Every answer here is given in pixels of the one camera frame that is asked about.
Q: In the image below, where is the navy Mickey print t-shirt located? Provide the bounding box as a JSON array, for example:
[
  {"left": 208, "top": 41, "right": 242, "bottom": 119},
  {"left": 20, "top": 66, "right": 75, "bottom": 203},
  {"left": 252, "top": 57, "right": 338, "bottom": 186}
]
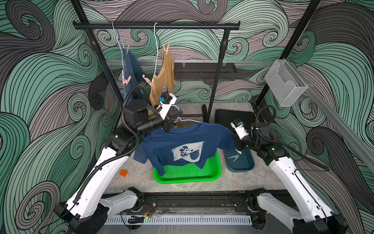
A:
[{"left": 134, "top": 122, "right": 237, "bottom": 176}]

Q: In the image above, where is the light blue wire hanger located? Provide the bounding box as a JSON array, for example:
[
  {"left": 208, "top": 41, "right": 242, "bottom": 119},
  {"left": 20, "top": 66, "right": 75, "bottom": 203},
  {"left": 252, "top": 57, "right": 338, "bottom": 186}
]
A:
[{"left": 178, "top": 117, "right": 202, "bottom": 123}]

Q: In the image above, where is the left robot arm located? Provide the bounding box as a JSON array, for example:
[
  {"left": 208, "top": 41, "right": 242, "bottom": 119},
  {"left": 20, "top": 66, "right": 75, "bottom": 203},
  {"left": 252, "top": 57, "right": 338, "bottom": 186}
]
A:
[{"left": 54, "top": 86, "right": 182, "bottom": 234}]

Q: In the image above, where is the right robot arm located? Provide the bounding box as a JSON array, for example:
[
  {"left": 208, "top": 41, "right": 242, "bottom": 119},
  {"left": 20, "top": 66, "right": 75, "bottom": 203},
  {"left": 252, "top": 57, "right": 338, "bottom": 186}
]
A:
[{"left": 231, "top": 114, "right": 349, "bottom": 234}]

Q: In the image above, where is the teal plastic tray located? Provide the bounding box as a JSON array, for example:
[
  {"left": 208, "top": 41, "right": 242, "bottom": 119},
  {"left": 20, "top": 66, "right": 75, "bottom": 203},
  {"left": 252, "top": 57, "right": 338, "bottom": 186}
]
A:
[{"left": 223, "top": 148, "right": 255, "bottom": 173}]

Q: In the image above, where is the black ribbed case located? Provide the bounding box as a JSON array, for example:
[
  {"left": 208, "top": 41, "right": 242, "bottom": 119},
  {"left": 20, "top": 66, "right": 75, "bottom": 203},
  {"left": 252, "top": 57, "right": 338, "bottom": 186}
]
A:
[{"left": 214, "top": 109, "right": 255, "bottom": 131}]

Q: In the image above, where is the pink clothespin on tan shirt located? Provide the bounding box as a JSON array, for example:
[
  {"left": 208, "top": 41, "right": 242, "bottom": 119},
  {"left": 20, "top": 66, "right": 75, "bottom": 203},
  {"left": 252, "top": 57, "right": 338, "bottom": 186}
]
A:
[{"left": 142, "top": 74, "right": 154, "bottom": 87}]

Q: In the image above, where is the tan cartoon print t-shirt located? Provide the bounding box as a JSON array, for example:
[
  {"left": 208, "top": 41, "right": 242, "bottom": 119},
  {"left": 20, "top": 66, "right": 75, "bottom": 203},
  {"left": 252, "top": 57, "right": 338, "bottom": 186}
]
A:
[{"left": 150, "top": 53, "right": 177, "bottom": 107}]

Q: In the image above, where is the green plastic basket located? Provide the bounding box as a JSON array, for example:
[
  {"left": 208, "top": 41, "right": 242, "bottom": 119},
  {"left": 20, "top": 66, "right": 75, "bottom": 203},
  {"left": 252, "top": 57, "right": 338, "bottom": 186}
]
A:
[{"left": 153, "top": 152, "right": 222, "bottom": 184}]

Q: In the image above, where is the orange small block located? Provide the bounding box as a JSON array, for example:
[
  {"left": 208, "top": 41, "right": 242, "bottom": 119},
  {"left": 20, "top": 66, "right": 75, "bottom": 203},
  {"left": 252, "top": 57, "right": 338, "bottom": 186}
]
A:
[{"left": 119, "top": 169, "right": 128, "bottom": 177}]

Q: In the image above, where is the slate blue t-shirt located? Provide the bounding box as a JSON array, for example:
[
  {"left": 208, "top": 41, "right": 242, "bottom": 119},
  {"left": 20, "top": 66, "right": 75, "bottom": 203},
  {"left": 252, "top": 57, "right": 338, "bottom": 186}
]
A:
[{"left": 123, "top": 50, "right": 145, "bottom": 98}]

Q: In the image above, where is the grey clothespin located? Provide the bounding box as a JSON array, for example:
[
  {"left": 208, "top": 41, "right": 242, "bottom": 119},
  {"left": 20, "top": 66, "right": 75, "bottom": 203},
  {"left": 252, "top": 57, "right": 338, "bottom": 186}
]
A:
[{"left": 123, "top": 44, "right": 130, "bottom": 54}]

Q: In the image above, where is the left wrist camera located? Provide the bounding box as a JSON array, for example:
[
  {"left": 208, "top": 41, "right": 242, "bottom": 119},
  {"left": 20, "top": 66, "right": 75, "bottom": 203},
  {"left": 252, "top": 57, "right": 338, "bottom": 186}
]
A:
[{"left": 156, "top": 92, "right": 177, "bottom": 120}]

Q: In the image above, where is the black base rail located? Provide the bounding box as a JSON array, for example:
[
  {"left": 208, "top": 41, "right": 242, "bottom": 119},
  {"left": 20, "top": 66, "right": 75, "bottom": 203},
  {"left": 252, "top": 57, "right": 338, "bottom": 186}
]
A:
[{"left": 99, "top": 191, "right": 310, "bottom": 214}]

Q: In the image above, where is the clear mesh wall bin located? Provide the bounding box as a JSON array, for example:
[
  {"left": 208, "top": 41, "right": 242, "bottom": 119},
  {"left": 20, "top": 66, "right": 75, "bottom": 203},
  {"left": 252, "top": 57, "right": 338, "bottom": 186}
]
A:
[{"left": 265, "top": 59, "right": 308, "bottom": 107}]

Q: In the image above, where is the white slotted cable duct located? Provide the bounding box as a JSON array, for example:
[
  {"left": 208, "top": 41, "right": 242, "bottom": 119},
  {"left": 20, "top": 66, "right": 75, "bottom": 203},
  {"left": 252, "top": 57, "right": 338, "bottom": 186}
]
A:
[{"left": 105, "top": 214, "right": 252, "bottom": 226}]

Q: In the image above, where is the white wire hanger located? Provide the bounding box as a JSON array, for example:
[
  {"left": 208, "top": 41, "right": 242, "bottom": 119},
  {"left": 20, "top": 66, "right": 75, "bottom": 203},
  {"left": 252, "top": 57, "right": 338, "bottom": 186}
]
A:
[{"left": 153, "top": 22, "right": 159, "bottom": 75}]

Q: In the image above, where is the black clothes rack frame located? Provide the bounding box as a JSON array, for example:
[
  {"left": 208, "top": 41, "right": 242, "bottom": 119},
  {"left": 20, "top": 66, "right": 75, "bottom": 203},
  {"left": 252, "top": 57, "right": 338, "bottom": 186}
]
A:
[{"left": 73, "top": 21, "right": 241, "bottom": 122}]

